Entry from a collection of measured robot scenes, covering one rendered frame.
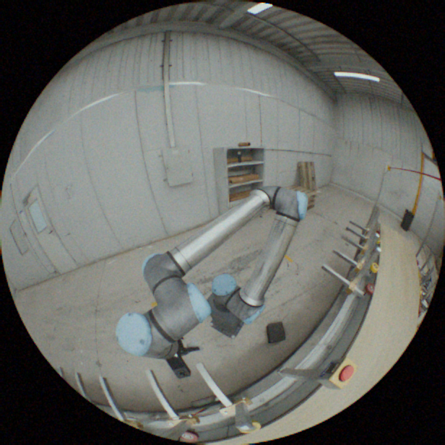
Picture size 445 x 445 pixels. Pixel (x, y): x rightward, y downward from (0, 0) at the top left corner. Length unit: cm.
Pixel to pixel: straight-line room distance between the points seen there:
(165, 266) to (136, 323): 16
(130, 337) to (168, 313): 9
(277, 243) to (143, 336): 54
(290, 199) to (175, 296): 52
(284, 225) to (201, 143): 216
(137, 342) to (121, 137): 239
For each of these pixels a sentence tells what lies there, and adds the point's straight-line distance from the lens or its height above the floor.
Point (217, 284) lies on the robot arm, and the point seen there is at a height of 87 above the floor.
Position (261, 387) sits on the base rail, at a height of 70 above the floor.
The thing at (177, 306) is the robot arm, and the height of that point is 130.
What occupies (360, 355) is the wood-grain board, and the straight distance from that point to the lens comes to 91.
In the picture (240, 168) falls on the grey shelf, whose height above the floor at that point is 108.
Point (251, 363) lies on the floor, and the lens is 156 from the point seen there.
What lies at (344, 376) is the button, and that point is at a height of 123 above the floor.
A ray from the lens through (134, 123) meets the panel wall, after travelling 244.
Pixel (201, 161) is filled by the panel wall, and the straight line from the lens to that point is 246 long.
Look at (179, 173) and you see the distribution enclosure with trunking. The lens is 214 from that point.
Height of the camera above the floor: 154
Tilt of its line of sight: 33 degrees down
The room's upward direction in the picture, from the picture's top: 5 degrees counter-clockwise
